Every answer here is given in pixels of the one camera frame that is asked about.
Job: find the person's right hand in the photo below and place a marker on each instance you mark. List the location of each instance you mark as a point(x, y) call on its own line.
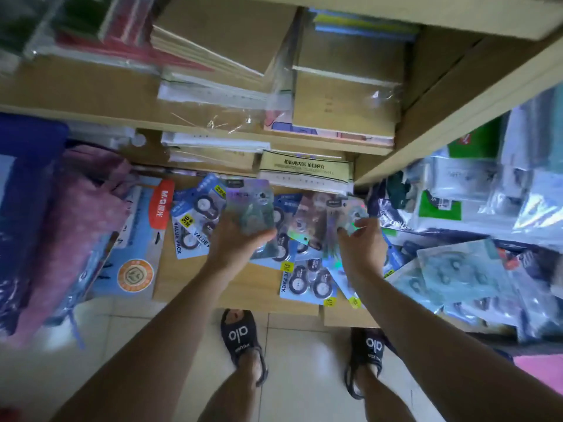
point(365, 252)

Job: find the person's left hand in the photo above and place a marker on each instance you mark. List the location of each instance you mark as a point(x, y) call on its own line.
point(228, 252)

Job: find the person's right thumb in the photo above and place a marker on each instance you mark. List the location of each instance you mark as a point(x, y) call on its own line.
point(344, 239)

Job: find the person's left thumb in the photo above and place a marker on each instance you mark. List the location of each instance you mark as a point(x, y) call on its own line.
point(259, 240)

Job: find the holographic correction tape packet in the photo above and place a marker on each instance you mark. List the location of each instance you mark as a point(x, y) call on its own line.
point(250, 206)
point(347, 213)

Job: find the person's left forearm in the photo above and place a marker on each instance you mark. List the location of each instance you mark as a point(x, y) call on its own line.
point(158, 342)

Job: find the person's right forearm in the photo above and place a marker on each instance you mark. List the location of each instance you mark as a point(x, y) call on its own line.
point(440, 347)

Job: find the pile of blue tape packets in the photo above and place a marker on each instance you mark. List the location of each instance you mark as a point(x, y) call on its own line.
point(308, 281)

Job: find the paper pack with beige label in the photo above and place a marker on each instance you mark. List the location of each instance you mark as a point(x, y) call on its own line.
point(305, 169)

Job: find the pale teal tape packet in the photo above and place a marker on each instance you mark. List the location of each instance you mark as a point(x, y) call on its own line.
point(466, 270)
point(411, 283)

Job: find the black left sandal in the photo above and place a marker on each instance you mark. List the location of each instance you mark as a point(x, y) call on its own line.
point(239, 336)

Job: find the black sandal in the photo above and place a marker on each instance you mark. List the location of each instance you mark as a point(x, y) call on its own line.
point(367, 351)
point(239, 336)

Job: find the green label packet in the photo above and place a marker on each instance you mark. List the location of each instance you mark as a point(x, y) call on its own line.
point(437, 207)
point(477, 142)

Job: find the stack of white paper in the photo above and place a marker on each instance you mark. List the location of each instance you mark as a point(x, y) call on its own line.
point(211, 142)

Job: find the pink and blue book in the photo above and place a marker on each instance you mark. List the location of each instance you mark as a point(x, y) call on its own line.
point(316, 130)

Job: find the black right sandal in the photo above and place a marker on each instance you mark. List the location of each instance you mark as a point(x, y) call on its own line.
point(367, 351)

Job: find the large blue packet red tab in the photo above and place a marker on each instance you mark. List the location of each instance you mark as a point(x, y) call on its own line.
point(136, 259)

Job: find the clear wrapped white paper pack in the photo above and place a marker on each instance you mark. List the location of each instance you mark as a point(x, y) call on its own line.
point(211, 94)

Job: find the wrapped brown notebook pack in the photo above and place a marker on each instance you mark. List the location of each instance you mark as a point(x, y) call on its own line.
point(347, 83)

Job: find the person's left leg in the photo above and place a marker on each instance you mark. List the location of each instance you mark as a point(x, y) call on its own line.
point(235, 397)

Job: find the person's leg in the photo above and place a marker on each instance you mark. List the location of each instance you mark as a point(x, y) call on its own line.
point(387, 399)
point(235, 397)

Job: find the pile of clear plastic packets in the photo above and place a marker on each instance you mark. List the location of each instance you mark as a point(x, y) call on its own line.
point(506, 202)

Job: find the person's right leg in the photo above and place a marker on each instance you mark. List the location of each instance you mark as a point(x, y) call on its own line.
point(387, 399)

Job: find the pink fabric bag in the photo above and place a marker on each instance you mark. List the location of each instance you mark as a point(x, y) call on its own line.
point(74, 224)

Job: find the wooden shelf unit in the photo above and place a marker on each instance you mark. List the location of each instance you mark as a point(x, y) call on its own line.
point(462, 83)

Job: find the stack of brown notebooks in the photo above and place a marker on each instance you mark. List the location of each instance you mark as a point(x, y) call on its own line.
point(228, 30)

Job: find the colourful plastic folders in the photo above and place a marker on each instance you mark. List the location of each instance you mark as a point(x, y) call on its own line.
point(360, 24)

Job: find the pink sheet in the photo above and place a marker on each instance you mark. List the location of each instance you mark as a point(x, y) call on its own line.
point(543, 371)

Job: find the stack of red books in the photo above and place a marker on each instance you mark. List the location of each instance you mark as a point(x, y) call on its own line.
point(123, 43)

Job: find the dark blue bag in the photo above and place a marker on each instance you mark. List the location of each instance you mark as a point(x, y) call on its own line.
point(26, 171)

